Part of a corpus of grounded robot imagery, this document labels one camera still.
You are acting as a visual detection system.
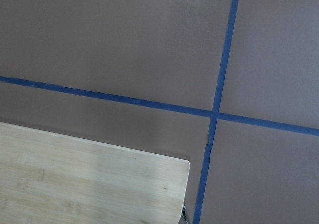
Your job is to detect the bamboo cutting board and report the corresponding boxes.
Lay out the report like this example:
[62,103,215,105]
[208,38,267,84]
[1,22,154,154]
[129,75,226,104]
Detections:
[0,123,190,224]

